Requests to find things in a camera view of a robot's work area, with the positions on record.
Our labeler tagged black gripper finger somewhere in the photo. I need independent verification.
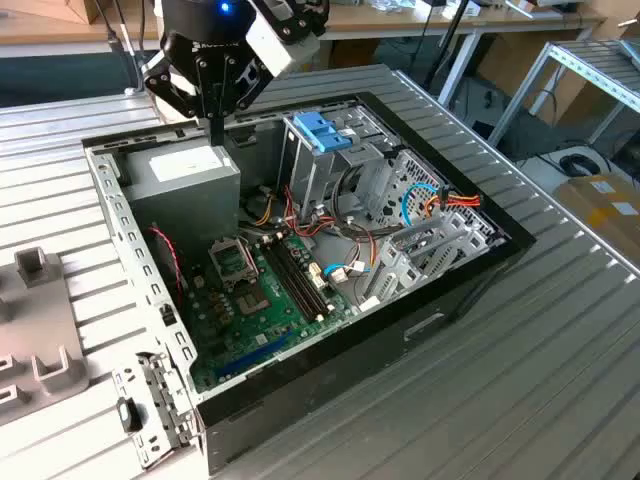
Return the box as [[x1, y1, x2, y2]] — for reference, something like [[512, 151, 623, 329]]
[[143, 47, 204, 120], [196, 52, 275, 147]]

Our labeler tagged grey metal disk bay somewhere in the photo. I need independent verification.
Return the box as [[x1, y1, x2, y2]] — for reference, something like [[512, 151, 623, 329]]
[[359, 217, 504, 312]]

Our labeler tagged grey power supply unit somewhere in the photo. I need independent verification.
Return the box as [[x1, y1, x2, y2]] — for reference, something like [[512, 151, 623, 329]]
[[121, 135, 242, 256]]

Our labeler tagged blue plastic drive latch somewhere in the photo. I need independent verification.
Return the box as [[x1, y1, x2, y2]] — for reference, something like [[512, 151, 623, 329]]
[[293, 112, 354, 155]]

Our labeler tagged grey metal drive cage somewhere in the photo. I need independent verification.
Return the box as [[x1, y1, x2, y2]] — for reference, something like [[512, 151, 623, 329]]
[[277, 102, 404, 226]]

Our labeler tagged small brown box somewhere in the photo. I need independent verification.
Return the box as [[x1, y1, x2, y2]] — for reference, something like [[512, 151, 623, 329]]
[[24, 0, 99, 25]]

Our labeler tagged metal socket cover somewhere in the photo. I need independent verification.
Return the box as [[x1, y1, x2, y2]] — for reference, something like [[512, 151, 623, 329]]
[[207, 238, 261, 294]]

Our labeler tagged black case fan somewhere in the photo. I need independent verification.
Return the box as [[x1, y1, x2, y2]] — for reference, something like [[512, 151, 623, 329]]
[[147, 222, 187, 321]]

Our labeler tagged black RAM slot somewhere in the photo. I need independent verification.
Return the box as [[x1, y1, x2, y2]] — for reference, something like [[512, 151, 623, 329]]
[[275, 239, 326, 318], [261, 242, 312, 324], [268, 240, 319, 321], [282, 238, 334, 314]]

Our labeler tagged CPU socket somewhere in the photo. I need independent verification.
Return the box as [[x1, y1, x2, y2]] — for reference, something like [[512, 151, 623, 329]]
[[234, 287, 275, 319]]

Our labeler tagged black tripod pole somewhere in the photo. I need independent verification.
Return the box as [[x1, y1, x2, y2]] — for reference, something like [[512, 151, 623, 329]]
[[423, 0, 471, 89]]

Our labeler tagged green motherboard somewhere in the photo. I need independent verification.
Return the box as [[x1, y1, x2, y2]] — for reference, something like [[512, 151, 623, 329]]
[[182, 232, 361, 394]]

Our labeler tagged grey parts rack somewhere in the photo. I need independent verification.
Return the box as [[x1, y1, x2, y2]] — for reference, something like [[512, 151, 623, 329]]
[[0, 244, 91, 426]]

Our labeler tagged blue expansion slot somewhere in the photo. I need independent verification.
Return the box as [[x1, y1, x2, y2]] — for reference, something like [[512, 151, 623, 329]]
[[214, 327, 296, 381]]

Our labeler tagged wooden desk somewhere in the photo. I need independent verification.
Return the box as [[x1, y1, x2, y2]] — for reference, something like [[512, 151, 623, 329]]
[[0, 0, 609, 109]]

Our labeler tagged black open PC case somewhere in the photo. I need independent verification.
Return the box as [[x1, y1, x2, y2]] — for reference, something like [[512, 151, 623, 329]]
[[81, 91, 537, 476]]

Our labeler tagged black oval latch button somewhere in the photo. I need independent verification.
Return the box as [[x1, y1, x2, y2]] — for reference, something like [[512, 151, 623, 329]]
[[115, 397, 145, 434]]

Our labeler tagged metal slat side table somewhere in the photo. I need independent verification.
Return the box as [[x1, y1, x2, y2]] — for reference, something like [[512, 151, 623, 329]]
[[487, 38, 640, 151]]

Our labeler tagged cardboard box with yellow tape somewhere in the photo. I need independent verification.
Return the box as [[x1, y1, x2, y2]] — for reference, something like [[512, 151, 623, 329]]
[[552, 173, 640, 274]]

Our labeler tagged cable with silver plug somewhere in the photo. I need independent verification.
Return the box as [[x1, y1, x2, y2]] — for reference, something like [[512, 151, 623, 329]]
[[113, 0, 147, 97]]

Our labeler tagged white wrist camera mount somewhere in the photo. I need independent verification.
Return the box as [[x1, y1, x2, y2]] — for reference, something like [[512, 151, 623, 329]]
[[244, 9, 321, 77]]

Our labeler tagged black cable with connector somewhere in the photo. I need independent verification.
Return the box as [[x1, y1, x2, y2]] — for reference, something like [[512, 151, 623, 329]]
[[93, 0, 122, 51]]

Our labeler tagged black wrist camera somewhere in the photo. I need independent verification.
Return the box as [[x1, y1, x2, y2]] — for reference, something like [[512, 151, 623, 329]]
[[259, 0, 331, 41]]

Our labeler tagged yellow wire bundle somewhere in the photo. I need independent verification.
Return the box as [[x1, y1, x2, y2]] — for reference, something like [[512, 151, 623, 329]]
[[252, 193, 277, 226]]

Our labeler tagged red wire bundle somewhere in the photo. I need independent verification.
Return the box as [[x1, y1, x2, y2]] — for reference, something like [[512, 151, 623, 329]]
[[282, 184, 351, 241]]

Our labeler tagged black cable bundle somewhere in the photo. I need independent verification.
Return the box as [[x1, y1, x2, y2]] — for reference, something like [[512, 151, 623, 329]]
[[332, 162, 381, 236]]

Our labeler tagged red fan wire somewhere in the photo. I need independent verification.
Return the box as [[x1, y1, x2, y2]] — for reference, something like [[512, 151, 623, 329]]
[[148, 225, 185, 305]]

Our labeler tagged blue wire with white tag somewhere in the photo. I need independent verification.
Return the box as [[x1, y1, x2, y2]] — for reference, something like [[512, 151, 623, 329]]
[[322, 263, 374, 282]]

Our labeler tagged blue disk data wire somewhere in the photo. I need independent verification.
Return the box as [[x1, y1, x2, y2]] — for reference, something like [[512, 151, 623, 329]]
[[398, 181, 440, 229]]

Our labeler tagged multicoloured wire bundle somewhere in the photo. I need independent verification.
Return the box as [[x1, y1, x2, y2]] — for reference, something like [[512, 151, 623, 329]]
[[344, 223, 381, 304]]

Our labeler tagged orange red power wire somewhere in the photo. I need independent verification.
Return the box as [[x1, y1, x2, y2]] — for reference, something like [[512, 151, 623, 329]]
[[424, 185, 484, 219]]

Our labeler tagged metal expansion slot bracket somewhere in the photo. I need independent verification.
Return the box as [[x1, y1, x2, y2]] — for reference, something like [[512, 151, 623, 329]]
[[110, 349, 206, 471]]

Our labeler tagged coiled black cable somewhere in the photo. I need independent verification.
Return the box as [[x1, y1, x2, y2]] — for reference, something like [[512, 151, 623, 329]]
[[558, 152, 609, 177]]

